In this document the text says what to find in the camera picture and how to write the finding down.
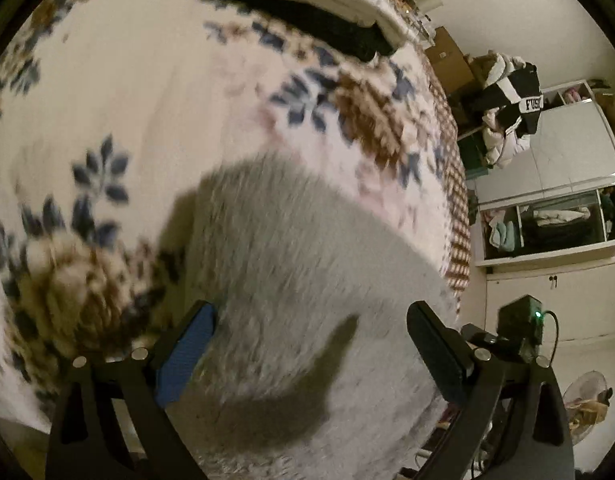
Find white wardrobe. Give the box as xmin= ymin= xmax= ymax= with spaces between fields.
xmin=472 ymin=79 xmax=615 ymax=346

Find folded black pants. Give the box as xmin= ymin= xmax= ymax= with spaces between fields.
xmin=194 ymin=0 xmax=395 ymax=63

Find folded teal clothes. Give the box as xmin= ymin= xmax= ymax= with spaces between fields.
xmin=489 ymin=220 xmax=519 ymax=252

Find cardboard box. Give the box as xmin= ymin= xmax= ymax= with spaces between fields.
xmin=425 ymin=26 xmax=475 ymax=96

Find floral bed blanket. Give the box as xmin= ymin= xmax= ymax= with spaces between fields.
xmin=0 ymin=0 xmax=455 ymax=426

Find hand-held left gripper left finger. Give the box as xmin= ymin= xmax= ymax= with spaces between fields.
xmin=45 ymin=300 xmax=218 ymax=480

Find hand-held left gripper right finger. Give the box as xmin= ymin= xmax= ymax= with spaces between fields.
xmin=406 ymin=301 xmax=575 ymax=480

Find black and white jacket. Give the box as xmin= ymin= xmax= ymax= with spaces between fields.
xmin=467 ymin=62 xmax=544 ymax=136

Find standing fan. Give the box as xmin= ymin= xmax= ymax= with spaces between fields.
xmin=561 ymin=369 xmax=614 ymax=447

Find white nightstand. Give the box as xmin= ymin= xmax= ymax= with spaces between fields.
xmin=390 ymin=0 xmax=438 ymax=48

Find green storage box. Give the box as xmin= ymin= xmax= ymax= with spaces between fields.
xmin=458 ymin=132 xmax=489 ymax=181

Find checkered bed sheet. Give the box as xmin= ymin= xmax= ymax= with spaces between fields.
xmin=420 ymin=50 xmax=473 ymax=306

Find grey fleece pants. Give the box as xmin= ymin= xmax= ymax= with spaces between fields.
xmin=158 ymin=152 xmax=461 ymax=480

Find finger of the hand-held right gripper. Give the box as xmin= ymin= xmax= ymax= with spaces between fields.
xmin=460 ymin=323 xmax=508 ymax=356

